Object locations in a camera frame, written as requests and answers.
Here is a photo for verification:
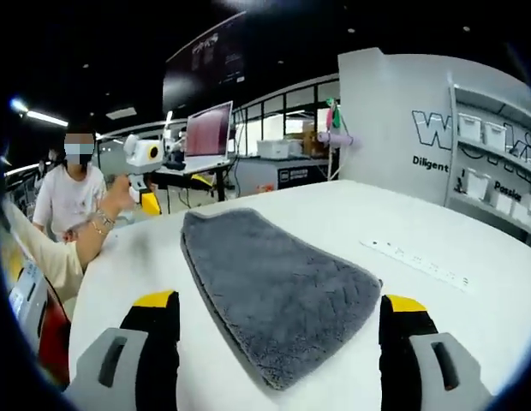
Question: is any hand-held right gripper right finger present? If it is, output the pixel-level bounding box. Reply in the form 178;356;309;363
379;294;496;411

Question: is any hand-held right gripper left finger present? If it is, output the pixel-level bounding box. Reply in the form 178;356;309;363
63;289;181;411

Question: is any grey towel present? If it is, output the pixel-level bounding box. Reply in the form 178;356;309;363
179;207;385;391

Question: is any person's left hand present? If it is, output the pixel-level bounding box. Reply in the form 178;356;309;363
98;173;140;217

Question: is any standing desk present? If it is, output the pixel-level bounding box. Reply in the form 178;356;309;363
156;158;232;202

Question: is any computer monitor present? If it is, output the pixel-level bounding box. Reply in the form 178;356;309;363
184;100;235;160

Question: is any counter with dark front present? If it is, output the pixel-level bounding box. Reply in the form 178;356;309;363
235;156;339;200

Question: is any white storage crate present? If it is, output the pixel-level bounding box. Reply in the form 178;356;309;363
255;139;303;158

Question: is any white table socket strip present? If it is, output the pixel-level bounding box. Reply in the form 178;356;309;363
358;238;475;295

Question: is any person's red garment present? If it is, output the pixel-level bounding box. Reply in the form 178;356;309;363
37;277;73;389

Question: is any ceiling light strip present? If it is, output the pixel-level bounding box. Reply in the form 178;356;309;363
24;110;70;128

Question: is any dark hanging banner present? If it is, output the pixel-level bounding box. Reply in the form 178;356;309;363
161;10;248;115

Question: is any brown cardboard box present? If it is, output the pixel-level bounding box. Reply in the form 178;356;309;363
301;129;320;155

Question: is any white worn chest device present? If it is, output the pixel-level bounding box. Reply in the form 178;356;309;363
7;260;51;331

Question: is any white table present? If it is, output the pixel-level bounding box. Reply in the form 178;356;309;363
68;178;531;411

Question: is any purple roll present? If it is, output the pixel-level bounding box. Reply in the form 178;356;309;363
316;131;363;149

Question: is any red green hanging ribbon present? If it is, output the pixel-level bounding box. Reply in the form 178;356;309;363
325;97;346;132

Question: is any grey metal shelf rack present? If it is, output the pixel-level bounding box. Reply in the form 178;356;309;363
443;83;531;249

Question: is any beaded bracelet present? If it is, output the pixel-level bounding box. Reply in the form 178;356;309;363
89;210;117;237

